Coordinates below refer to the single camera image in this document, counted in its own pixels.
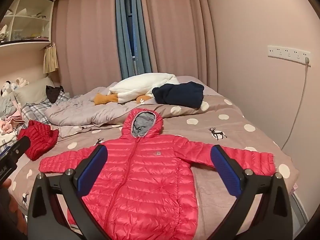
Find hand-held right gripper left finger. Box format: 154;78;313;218
27;145;113;240

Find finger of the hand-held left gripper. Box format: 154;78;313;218
9;135;31;162

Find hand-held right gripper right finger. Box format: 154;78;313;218
210;144;293;240

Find pink hooded down jacket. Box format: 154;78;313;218
39;108;275;240

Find white garment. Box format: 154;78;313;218
0;129;19;143

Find red down jacket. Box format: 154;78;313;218
17;120;59;161

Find pink garment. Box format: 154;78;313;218
0;102;25;135

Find plaid pillow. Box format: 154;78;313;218
21;91;72;125

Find grey-blue garment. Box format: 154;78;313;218
0;95;18;119

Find polka dot bed cover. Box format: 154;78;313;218
7;76;299;240

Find beige pillow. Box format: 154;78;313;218
14;77;55;105

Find black and white plush dog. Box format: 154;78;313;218
0;80;13;97

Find black cloth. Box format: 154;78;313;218
46;85;64;103

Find grey quilt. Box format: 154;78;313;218
45;81;162;128

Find cream plush toy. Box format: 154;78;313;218
12;78;29;88

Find navy blue garment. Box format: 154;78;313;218
152;81;205;109

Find beige pleated hanging fabric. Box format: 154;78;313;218
44;42;59;74

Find white plush goose toy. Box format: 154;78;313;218
94;73;180;105

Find white figurine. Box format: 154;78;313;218
0;24;9;42

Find pink curtain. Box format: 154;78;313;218
51;0;123;98
139;0;218;86

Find blue curtain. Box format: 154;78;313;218
114;0;153;80

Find window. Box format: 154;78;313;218
124;5;137;78

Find white power cable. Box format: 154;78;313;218
281;64;309;151

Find white wall shelf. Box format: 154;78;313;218
0;0;54;48

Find white wall socket strip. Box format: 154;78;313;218
267;45;312;67

